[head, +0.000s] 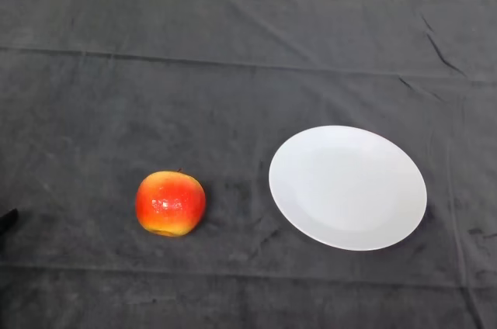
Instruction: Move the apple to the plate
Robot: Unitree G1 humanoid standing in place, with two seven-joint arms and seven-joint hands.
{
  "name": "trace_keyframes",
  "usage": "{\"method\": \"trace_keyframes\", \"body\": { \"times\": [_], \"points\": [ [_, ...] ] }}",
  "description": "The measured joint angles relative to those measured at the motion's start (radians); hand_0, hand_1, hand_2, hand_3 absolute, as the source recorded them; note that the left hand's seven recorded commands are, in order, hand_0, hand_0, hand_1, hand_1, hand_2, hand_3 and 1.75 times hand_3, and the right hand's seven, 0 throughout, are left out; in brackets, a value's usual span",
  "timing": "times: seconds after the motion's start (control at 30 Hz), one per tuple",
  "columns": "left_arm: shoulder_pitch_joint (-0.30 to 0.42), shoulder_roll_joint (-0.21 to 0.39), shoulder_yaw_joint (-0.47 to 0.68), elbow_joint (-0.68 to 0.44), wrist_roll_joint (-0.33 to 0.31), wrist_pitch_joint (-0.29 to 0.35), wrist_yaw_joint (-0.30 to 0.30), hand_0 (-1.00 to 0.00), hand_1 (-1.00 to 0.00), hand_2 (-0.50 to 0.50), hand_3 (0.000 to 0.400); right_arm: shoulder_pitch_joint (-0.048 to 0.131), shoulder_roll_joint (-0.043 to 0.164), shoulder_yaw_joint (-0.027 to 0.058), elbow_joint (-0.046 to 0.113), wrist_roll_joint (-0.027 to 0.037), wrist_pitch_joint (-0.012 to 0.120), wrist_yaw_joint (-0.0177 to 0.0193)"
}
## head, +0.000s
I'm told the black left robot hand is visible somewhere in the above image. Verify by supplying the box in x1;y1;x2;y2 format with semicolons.
0;208;20;263

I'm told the red yellow apple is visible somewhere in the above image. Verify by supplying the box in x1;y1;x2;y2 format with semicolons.
134;168;207;237

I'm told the white round plate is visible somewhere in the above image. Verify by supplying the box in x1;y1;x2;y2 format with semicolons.
268;125;429;252

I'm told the dark grey cloth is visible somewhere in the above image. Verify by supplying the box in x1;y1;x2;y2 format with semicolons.
0;0;497;329

